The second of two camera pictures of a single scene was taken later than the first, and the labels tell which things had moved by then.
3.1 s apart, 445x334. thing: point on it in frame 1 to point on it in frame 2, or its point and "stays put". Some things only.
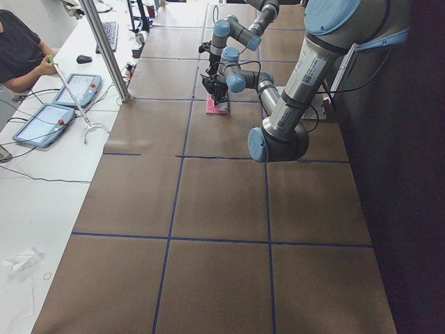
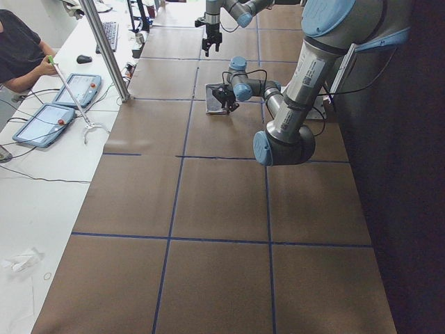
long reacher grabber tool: (90, 124) stays put
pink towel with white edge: (211, 108) stays put
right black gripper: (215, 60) to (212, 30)
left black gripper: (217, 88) to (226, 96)
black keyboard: (110, 28) stays put
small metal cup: (140, 38) stays put
